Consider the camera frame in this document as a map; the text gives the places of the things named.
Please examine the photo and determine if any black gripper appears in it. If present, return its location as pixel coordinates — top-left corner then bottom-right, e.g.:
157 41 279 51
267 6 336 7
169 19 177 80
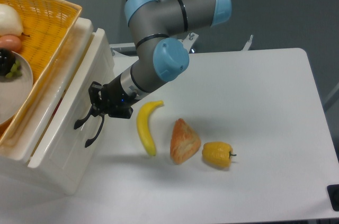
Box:
88 75 140 119

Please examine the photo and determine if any white top drawer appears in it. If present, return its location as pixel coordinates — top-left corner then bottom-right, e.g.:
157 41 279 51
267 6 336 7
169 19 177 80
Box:
29 29 114 171

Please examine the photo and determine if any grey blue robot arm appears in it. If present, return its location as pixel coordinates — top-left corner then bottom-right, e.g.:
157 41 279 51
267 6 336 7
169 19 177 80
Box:
89 0 232 119

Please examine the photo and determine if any white drawer cabinet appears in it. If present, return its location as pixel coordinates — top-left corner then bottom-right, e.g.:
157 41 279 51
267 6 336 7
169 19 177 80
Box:
1 18 114 195

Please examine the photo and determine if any yellow banana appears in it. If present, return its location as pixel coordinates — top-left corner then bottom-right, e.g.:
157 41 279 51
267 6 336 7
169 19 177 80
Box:
136 101 164 156

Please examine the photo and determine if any triangular pastry bread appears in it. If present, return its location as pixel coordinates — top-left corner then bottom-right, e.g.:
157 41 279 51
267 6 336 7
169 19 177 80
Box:
170 118 201 165

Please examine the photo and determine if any yellow woven basket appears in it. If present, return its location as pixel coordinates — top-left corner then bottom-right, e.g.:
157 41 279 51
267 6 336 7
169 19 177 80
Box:
1 0 82 145

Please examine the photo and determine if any grey plate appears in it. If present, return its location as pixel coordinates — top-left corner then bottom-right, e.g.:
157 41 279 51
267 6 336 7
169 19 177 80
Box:
1 52 33 125

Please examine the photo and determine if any dark grape bunch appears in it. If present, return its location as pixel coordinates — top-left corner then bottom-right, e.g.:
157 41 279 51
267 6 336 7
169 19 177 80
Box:
0 48 22 78

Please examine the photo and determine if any pink sausage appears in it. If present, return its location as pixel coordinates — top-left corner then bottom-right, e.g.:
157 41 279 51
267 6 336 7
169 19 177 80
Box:
0 35 22 52

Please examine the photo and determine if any yellow bell pepper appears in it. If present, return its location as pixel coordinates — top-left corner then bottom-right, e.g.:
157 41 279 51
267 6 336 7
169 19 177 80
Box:
202 141 237 168

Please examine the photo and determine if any white pear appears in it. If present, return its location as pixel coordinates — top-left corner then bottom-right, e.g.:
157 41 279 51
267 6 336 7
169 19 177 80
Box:
1 4 30 37

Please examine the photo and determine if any black corner device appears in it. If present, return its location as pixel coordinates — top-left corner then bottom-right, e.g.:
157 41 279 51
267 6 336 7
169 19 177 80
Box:
327 184 339 211

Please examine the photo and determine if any metal table bracket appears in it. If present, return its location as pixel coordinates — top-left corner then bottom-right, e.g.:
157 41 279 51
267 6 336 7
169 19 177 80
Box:
242 34 253 51
180 32 199 53

